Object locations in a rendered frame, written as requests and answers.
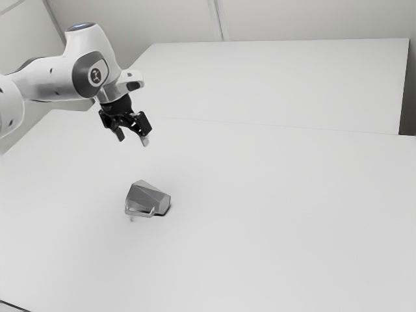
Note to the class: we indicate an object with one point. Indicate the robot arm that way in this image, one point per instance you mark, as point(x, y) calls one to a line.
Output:
point(48, 78)

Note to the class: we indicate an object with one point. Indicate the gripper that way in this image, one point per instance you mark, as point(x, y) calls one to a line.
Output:
point(117, 109)

